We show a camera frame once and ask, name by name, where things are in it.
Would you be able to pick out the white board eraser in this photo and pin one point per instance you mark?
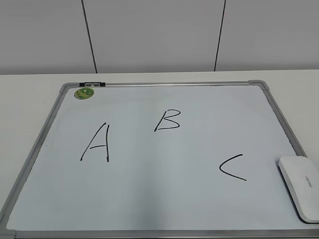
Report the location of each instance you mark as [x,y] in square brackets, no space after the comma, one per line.
[302,179]

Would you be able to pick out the round green magnet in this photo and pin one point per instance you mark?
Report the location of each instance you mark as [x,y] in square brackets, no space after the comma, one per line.
[84,93]

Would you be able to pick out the white board with grey frame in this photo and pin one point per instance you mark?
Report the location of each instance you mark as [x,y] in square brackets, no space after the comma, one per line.
[158,160]

